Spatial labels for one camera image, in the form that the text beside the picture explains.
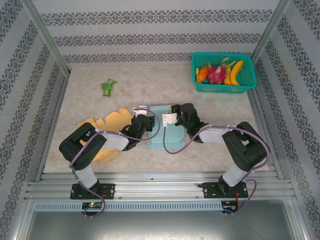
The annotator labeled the aluminium mounting rail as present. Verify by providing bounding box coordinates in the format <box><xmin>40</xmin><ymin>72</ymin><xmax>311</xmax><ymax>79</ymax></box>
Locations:
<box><xmin>23</xmin><ymin>171</ymin><xmax>293</xmax><ymax>201</ymax></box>

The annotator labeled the slotted grey cable duct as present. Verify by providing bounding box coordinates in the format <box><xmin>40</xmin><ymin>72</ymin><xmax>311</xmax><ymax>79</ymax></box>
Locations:
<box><xmin>33</xmin><ymin>201</ymin><xmax>223</xmax><ymax>212</ymax></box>

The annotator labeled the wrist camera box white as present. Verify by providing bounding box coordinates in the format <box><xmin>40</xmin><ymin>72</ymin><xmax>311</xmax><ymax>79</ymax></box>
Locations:
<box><xmin>132</xmin><ymin>106</ymin><xmax>150</xmax><ymax>117</ymax></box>
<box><xmin>160</xmin><ymin>112</ymin><xmax>179</xmax><ymax>128</ymax></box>

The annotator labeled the orange toy fruit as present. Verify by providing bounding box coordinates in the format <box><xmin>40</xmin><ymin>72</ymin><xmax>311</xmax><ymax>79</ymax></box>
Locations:
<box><xmin>198</xmin><ymin>65</ymin><xmax>209</xmax><ymax>81</ymax></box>

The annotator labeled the pink toy dragon fruit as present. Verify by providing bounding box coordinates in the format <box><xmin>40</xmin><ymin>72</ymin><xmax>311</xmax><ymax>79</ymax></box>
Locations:
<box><xmin>205</xmin><ymin>57</ymin><xmax>236</xmax><ymax>85</ymax></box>

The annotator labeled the yellow toy banana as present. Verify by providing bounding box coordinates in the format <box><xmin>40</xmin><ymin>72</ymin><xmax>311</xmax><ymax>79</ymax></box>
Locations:
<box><xmin>224</xmin><ymin>59</ymin><xmax>244</xmax><ymax>86</ymax></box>

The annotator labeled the teal plastic basket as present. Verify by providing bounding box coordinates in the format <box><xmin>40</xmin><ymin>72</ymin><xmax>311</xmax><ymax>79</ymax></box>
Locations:
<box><xmin>191</xmin><ymin>51</ymin><xmax>258</xmax><ymax>94</ymax></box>

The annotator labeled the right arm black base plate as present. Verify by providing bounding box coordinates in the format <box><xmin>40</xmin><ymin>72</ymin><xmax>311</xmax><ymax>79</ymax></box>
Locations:
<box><xmin>202</xmin><ymin>181</ymin><xmax>249</xmax><ymax>199</ymax></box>

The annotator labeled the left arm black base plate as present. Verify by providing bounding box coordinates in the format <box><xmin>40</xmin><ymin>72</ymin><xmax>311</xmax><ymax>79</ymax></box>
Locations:
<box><xmin>69</xmin><ymin>183</ymin><xmax>116</xmax><ymax>200</ymax></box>

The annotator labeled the orange paper box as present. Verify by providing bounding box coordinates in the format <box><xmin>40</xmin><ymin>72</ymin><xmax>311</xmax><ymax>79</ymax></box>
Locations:
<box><xmin>76</xmin><ymin>107</ymin><xmax>133</xmax><ymax>165</ymax></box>

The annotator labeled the green snack packet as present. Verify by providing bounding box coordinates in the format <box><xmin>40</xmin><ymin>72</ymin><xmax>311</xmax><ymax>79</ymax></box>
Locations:
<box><xmin>100</xmin><ymin>78</ymin><xmax>118</xmax><ymax>98</ymax></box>

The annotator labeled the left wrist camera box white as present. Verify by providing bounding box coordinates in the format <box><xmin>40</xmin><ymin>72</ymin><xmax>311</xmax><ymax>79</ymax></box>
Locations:
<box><xmin>132</xmin><ymin>106</ymin><xmax>150</xmax><ymax>117</ymax></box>

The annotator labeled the light blue paper box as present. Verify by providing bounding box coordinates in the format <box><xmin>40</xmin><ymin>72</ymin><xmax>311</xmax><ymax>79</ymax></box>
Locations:
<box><xmin>146</xmin><ymin>103</ymin><xmax>188</xmax><ymax>151</ymax></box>

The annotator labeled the grey sheet metal panel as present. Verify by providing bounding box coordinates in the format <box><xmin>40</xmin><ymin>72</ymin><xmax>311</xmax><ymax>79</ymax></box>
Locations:
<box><xmin>14</xmin><ymin>199</ymin><xmax>308</xmax><ymax>240</ymax></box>

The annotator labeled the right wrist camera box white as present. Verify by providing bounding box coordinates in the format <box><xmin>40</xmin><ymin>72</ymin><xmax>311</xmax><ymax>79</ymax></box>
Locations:
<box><xmin>160</xmin><ymin>112</ymin><xmax>179</xmax><ymax>128</ymax></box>

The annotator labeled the aluminium frame post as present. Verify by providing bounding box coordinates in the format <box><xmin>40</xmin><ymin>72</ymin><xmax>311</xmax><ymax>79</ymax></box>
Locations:
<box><xmin>250</xmin><ymin>0</ymin><xmax>292</xmax><ymax>62</ymax></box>
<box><xmin>21</xmin><ymin>0</ymin><xmax>72</xmax><ymax>77</ymax></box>

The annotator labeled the aluminium side rail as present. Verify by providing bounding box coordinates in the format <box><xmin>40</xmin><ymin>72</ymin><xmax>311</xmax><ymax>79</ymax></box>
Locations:
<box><xmin>34</xmin><ymin>74</ymin><xmax>71</xmax><ymax>182</ymax></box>
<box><xmin>246</xmin><ymin>88</ymin><xmax>285</xmax><ymax>180</ymax></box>

